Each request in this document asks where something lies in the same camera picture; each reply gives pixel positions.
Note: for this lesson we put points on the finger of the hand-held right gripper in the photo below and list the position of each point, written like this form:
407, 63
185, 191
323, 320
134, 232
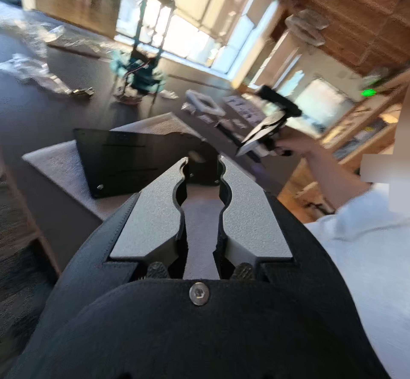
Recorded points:
256, 141
266, 125

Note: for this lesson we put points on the light wooden box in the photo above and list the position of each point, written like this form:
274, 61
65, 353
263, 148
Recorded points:
298, 189

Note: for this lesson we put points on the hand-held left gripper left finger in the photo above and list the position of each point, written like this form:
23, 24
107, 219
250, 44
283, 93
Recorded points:
147, 225

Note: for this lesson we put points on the small clear screw bags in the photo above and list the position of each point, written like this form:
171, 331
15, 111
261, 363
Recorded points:
205, 118

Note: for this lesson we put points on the white foam sheet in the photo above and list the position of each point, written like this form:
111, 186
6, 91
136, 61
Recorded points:
64, 167

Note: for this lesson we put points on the green exit sign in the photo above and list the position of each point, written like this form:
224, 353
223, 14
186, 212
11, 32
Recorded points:
369, 92

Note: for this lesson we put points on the black tube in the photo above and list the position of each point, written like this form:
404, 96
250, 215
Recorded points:
237, 140

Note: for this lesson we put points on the large window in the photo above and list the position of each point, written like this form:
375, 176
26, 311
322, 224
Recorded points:
192, 32

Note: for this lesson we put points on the black metal plate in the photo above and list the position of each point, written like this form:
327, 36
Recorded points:
128, 157

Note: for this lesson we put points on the teal toy robot arm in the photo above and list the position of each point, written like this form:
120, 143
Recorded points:
141, 74

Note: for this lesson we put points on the printed instruction sheet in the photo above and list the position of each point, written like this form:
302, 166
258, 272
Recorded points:
243, 108

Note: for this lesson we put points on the wooden shelving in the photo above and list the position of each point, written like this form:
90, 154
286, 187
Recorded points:
384, 141

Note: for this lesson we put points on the dark grey desk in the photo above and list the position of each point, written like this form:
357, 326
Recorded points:
38, 119

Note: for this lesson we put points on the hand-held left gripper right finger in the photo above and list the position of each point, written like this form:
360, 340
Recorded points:
253, 225

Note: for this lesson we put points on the clear plastic wrap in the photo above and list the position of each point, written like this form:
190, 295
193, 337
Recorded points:
32, 26

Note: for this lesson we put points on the black flat strip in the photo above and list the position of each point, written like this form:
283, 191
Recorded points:
73, 51

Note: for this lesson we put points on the metal T fitting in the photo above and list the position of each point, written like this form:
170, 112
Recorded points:
81, 92

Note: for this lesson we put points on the crumpled clear plastic bag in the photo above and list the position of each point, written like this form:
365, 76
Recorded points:
28, 71

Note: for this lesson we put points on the person's right hand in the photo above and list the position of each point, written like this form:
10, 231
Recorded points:
298, 145

